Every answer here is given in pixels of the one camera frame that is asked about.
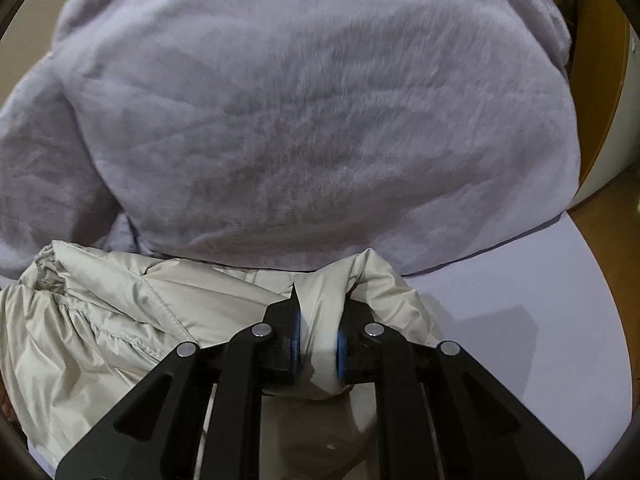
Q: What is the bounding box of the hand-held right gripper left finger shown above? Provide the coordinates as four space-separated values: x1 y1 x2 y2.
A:
55 294 304 480

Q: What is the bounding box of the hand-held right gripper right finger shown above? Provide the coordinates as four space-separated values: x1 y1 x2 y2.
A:
335 300 587 480

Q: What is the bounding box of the cream puffer jacket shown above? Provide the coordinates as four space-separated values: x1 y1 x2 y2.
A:
0 240 443 480

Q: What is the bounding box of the light grey bed sheet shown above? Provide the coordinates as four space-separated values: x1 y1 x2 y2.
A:
405 210 632 478

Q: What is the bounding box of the wooden headboard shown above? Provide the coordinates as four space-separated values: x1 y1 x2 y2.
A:
515 0 640 211

